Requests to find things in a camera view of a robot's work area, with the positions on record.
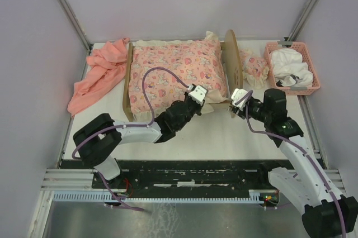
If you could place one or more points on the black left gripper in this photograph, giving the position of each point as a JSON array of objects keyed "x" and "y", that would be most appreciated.
[{"x": 199, "y": 107}]

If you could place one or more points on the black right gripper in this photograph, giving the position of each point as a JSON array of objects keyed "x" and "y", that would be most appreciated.
[{"x": 239, "y": 113}]

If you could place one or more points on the pink unicorn print mattress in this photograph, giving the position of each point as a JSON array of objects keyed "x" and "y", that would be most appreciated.
[{"x": 161, "y": 71}]

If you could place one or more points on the wooden striped pet bed frame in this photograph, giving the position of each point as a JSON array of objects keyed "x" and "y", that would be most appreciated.
[{"x": 231, "y": 63}]

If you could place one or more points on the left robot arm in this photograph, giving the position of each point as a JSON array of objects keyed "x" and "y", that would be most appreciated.
[{"x": 98, "y": 139}]

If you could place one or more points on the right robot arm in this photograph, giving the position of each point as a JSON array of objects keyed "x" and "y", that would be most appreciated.
[{"x": 325, "y": 211}]

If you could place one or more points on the small pink frilled pillow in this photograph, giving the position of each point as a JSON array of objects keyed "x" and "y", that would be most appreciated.
[{"x": 255, "y": 69}]

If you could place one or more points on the white cloth in basket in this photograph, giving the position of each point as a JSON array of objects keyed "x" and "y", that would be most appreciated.
[{"x": 289, "y": 70}]

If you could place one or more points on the pink plastic basket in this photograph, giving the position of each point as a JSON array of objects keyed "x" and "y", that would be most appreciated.
[{"x": 301, "y": 48}]

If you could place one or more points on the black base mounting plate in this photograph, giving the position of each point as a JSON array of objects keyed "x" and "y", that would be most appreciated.
[{"x": 202, "y": 178}]

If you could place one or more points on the salmon pink cloth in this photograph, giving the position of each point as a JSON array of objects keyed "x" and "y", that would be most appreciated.
[{"x": 107, "y": 69}]

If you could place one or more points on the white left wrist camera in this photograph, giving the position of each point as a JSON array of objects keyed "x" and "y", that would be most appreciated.
[{"x": 197, "y": 93}]

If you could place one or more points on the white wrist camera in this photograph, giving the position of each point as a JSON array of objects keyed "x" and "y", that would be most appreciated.
[
  {"x": 197, "y": 93},
  {"x": 241, "y": 95}
]

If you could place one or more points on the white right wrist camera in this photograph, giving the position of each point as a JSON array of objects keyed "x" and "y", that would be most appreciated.
[{"x": 241, "y": 95}]

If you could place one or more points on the white slotted cable duct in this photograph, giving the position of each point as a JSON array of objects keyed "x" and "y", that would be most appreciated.
[{"x": 254, "y": 197}]

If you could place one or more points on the right aluminium frame post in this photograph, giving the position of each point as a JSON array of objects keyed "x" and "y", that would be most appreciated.
[{"x": 303, "y": 18}]

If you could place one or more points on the aluminium frame post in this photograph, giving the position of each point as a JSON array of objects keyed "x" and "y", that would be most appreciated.
[
  {"x": 303, "y": 18},
  {"x": 75, "y": 23}
]

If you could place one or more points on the left aluminium frame post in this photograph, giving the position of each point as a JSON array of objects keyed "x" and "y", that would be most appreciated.
[{"x": 75, "y": 23}]

